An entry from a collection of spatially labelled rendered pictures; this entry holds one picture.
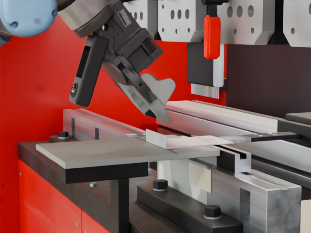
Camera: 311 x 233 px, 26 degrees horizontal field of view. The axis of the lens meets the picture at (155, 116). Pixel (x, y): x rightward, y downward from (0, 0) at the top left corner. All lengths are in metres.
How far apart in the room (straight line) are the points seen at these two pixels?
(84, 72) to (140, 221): 0.27
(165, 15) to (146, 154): 0.28
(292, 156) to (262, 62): 0.62
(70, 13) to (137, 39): 0.11
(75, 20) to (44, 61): 0.90
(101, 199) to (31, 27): 0.50
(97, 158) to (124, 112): 1.02
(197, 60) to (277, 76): 0.73
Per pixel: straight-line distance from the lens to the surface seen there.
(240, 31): 0.99
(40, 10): 0.88
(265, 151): 1.46
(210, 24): 1.00
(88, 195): 1.35
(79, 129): 1.78
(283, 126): 1.31
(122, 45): 1.09
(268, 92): 1.93
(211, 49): 1.00
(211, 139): 1.20
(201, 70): 1.17
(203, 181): 1.14
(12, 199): 1.99
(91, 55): 1.07
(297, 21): 0.87
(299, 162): 1.37
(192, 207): 1.12
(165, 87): 1.11
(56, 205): 1.59
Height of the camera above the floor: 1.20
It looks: 7 degrees down
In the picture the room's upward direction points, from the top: straight up
